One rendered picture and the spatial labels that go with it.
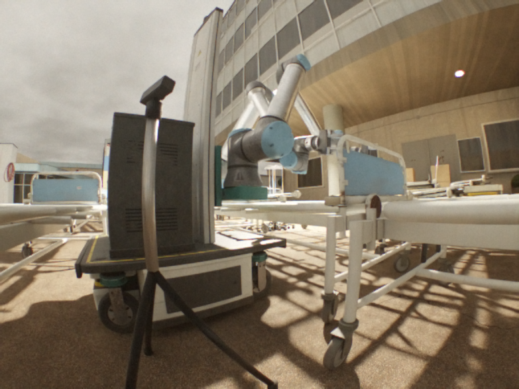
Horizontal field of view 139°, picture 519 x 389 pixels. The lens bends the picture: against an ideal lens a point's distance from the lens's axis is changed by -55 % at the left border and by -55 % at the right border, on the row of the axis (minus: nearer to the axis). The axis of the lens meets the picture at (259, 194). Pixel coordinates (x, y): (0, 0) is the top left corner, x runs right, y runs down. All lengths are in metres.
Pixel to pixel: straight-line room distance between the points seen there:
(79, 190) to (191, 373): 1.70
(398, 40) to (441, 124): 3.47
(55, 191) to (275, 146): 1.85
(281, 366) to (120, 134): 0.94
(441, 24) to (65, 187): 5.41
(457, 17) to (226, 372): 4.80
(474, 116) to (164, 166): 7.15
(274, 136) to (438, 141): 6.52
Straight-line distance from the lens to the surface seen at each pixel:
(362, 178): 0.98
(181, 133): 0.88
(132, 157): 0.81
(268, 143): 0.82
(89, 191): 2.01
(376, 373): 0.73
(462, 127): 7.13
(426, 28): 4.48
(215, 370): 0.73
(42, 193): 2.18
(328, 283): 0.83
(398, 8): 5.55
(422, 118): 7.43
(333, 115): 6.40
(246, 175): 0.95
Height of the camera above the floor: 0.51
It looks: 2 degrees up
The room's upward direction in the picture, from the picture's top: 1 degrees counter-clockwise
